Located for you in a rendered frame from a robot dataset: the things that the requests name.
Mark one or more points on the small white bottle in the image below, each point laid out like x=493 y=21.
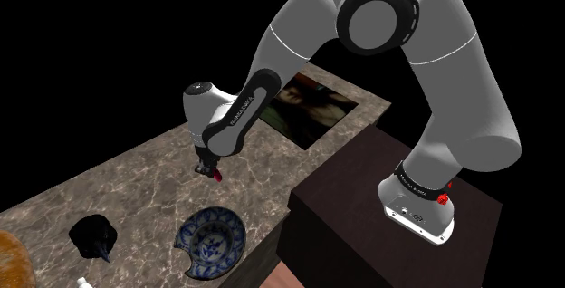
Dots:
x=83 y=283

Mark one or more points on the dark robot stand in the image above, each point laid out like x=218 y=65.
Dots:
x=353 y=216

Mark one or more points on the orange brown round object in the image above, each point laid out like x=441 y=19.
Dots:
x=13 y=263

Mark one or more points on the black bird figure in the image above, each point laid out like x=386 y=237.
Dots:
x=92 y=236

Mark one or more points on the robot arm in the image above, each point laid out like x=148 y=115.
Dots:
x=450 y=79

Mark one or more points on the small red object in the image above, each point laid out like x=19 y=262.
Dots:
x=217 y=175

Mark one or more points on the blue and white patterned bowl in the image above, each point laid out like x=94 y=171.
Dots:
x=211 y=240

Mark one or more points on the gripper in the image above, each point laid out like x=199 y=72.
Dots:
x=207 y=162

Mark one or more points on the dark picture panel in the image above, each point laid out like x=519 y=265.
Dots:
x=309 y=110

